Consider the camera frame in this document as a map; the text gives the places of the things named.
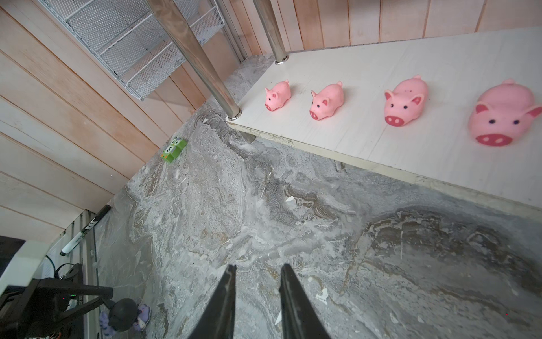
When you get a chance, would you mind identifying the white two-tier shelf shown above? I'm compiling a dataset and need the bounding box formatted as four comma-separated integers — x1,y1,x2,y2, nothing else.
150,1,541,219

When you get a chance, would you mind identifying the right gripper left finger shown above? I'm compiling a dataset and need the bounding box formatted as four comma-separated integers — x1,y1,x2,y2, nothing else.
189,265,237,339

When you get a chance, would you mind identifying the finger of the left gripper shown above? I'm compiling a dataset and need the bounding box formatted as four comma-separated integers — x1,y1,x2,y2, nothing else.
26,278,114,335

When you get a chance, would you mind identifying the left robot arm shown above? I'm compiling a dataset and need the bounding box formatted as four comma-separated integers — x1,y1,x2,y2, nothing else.
1,240,113,338

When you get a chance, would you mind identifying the white wire mesh rack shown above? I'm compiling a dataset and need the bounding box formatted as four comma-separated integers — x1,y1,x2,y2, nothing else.
37,0,226,102

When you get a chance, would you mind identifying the black purple figure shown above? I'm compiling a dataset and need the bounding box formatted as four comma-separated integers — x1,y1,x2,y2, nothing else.
100,298,151,338

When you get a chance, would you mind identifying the pink pig toy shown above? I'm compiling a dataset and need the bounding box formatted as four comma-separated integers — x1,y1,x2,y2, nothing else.
385,75,429,127
468,79,541,147
309,81,344,121
265,80,292,112

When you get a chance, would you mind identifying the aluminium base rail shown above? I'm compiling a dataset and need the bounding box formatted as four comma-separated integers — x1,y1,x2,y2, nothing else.
41,209,102,339

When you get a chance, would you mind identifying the green frog block toy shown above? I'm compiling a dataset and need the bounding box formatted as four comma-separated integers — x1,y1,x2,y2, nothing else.
161,138,188,163

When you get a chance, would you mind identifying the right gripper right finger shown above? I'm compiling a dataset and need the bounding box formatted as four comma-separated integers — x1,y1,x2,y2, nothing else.
279,264,330,339

